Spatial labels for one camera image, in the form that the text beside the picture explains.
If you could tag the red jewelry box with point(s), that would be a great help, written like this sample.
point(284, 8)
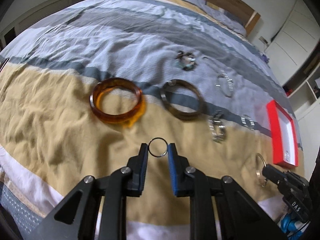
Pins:
point(283, 134)

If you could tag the purple tissue box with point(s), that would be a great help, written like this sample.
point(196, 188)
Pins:
point(265, 58)

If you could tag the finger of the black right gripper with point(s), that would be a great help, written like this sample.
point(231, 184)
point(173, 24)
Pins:
point(274, 175)

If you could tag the dark brown bangle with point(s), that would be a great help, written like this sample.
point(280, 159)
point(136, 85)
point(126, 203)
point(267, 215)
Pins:
point(169, 99)

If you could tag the amber resin bangle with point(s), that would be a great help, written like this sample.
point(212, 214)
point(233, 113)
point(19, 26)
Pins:
point(117, 102)

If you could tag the lavender pillow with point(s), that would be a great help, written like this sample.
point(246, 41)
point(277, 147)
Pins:
point(227, 18)

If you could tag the white wardrobe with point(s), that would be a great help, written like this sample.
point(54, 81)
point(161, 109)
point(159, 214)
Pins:
point(294, 61)

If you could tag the red item in wardrobe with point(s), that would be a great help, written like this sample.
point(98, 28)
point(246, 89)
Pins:
point(288, 91)

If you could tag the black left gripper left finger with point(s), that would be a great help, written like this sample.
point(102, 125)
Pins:
point(96, 208)

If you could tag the wall power outlet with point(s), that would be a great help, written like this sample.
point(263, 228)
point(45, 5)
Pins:
point(263, 40)

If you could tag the blue handle grip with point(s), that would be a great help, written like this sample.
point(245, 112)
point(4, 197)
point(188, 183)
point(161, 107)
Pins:
point(291, 226)

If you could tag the striped bed duvet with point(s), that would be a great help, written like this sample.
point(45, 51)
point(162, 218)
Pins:
point(83, 88)

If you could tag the large thin gold bangle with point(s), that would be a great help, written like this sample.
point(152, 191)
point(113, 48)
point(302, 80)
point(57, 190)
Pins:
point(260, 164)

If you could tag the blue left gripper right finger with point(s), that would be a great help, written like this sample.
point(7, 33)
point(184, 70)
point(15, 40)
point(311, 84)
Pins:
point(219, 208)

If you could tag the silver twisted hoop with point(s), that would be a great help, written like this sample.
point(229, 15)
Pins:
point(287, 157)

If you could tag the white radiator cover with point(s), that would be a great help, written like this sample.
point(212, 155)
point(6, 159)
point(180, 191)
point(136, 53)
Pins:
point(32, 16)

